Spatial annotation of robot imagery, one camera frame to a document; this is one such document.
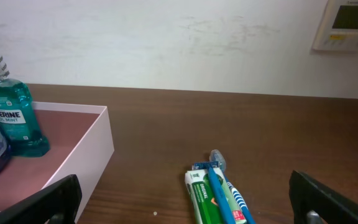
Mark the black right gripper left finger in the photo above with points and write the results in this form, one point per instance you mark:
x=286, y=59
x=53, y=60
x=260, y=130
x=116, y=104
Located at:
x=57, y=203

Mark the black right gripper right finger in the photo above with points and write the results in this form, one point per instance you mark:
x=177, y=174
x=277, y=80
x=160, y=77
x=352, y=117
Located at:
x=314, y=202

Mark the blue white toothbrush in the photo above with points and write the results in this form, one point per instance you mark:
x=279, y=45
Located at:
x=215, y=155

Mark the green Dettol soap bar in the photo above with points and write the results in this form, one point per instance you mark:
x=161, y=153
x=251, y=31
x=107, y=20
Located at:
x=202, y=196

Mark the teal mouthwash bottle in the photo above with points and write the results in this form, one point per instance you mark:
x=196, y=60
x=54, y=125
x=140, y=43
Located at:
x=17, y=117

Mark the white cardboard box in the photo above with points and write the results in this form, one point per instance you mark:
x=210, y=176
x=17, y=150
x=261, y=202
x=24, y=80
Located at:
x=80, y=143

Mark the white wall control panel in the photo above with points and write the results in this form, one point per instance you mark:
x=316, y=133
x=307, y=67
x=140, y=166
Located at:
x=338, y=29

